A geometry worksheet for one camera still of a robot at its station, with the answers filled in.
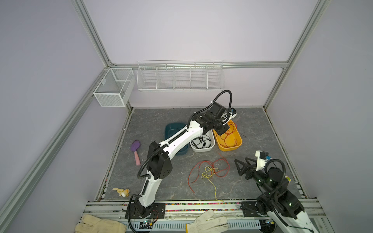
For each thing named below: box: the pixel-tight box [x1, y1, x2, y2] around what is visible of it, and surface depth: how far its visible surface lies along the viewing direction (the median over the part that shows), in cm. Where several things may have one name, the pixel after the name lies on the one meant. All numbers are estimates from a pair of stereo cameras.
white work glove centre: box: [185, 209, 230, 233], surface depth 71 cm
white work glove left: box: [74, 214, 128, 233], surface depth 71 cm
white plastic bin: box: [189, 129, 216, 153], surface depth 101 cm
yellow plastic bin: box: [212, 119, 243, 152], surface depth 98 cm
